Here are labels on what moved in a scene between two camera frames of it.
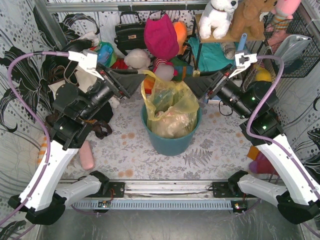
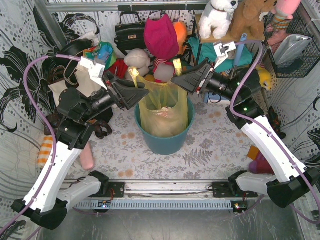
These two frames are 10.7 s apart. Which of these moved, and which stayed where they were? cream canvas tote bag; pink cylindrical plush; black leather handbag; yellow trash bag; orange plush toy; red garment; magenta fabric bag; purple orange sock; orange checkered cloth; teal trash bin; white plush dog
Moved: teal trash bin; yellow trash bag
Stayed: magenta fabric bag; black leather handbag; white plush dog; purple orange sock; pink cylindrical plush; red garment; orange plush toy; cream canvas tote bag; orange checkered cloth
